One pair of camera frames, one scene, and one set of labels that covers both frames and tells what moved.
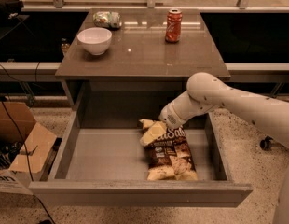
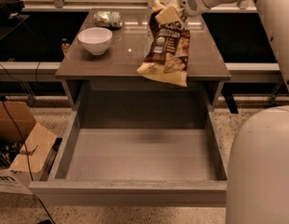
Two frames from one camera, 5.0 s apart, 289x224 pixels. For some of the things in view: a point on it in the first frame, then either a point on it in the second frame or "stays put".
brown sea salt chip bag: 171,157 to 168,52
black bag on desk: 7,6 stays put
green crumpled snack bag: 107,19 stays put
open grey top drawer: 101,158 stays put
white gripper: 168,117 to 190,3
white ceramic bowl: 95,39 stays put
